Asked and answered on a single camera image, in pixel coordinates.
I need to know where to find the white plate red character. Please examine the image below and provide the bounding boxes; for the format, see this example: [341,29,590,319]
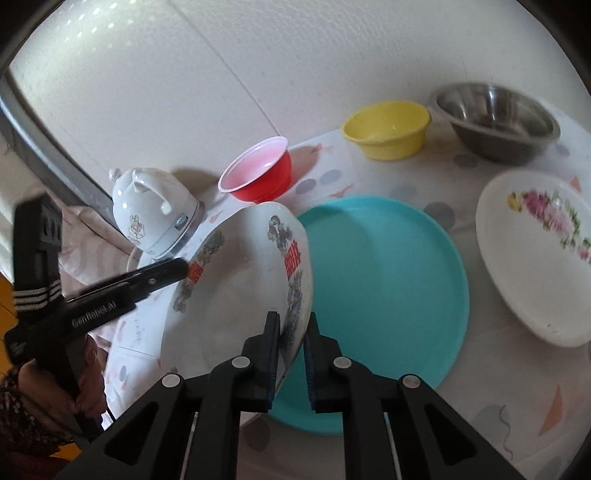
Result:
[160,202,314,388]

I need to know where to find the teal round plastic plate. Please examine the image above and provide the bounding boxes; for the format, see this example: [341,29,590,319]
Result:
[267,195,471,435]

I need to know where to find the red plastic bowl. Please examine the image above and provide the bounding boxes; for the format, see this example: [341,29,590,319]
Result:
[217,136,293,204]

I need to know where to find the white plate pink flowers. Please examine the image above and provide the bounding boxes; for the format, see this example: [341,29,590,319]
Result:
[475,169,590,348]

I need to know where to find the yellow plastic bowl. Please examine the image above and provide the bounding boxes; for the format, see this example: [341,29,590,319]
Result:
[341,101,432,162]

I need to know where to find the stainless steel bowl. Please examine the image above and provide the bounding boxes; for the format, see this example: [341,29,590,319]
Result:
[430,82,561,166]

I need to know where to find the person's left hand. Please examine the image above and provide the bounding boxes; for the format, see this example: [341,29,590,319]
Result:
[17,335,107,432]

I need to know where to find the pink striped bedding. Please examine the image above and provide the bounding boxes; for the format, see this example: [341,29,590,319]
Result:
[1,147,133,317]

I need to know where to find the patterned white tablecloth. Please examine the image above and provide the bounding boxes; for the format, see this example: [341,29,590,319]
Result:
[105,100,590,479]

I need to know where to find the white ceramic electric kettle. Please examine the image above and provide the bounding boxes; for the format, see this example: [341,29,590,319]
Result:
[109,168,204,259]

